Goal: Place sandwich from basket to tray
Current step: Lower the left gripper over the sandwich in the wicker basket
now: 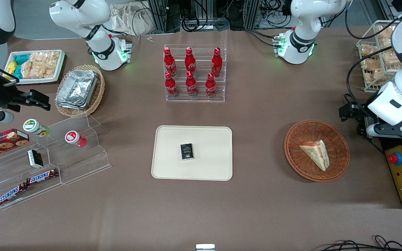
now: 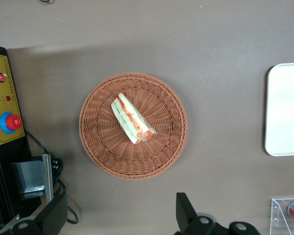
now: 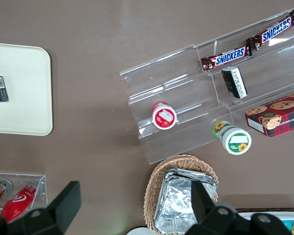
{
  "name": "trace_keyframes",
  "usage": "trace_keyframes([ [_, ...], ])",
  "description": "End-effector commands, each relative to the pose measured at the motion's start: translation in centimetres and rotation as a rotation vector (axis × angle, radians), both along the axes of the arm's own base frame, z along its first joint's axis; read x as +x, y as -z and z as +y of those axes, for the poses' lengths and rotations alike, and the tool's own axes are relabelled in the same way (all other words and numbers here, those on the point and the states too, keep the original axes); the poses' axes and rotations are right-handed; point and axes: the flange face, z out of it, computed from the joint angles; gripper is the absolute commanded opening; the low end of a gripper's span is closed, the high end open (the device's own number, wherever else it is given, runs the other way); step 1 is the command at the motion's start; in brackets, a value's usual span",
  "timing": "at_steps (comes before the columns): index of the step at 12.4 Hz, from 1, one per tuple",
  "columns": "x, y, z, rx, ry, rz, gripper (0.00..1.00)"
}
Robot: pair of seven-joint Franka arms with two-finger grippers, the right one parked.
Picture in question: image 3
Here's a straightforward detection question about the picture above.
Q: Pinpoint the green sunflower yogurt cup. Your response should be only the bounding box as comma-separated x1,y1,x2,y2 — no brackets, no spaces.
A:
212,120,252,156

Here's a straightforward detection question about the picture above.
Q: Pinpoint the white snack tray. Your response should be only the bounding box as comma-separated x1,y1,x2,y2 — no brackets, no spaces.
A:
236,211,294,235

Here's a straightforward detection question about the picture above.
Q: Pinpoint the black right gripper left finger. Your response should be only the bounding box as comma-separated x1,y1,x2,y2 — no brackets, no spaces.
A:
0,180,82,235

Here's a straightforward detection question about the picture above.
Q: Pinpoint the beige rectangular serving tray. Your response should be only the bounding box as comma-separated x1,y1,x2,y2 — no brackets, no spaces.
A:
0,42,53,137

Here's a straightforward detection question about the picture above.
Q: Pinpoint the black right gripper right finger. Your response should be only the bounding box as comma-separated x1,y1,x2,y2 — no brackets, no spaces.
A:
185,180,292,235

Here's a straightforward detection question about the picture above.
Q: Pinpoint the clear acrylic bottle rack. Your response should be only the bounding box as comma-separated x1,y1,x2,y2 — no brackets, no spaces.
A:
0,172,49,212

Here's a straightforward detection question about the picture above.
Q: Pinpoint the Snickers chocolate bar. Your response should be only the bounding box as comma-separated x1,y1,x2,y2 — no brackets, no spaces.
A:
200,46,249,73
245,15,294,52

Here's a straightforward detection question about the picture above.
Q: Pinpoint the aluminium foil container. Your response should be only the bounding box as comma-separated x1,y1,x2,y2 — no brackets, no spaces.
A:
163,167,219,202
153,176,213,235

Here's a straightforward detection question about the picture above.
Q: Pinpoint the teal snack packet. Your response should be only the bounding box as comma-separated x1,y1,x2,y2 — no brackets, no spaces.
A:
282,219,294,233

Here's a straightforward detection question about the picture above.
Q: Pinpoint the red tartan cookie box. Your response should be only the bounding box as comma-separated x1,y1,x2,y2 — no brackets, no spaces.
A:
244,90,294,138

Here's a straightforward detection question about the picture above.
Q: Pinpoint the black box with white side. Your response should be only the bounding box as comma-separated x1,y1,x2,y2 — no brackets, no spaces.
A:
221,66,248,99

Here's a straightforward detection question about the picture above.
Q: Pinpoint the clear acrylic tiered shelf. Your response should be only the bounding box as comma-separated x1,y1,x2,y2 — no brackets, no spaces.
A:
119,8,294,165

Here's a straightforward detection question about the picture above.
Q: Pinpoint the red lidded yogurt cup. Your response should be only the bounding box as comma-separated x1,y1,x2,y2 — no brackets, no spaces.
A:
151,101,179,130

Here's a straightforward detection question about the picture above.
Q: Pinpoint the light wicker basket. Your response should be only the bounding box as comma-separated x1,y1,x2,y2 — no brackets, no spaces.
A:
143,153,219,232

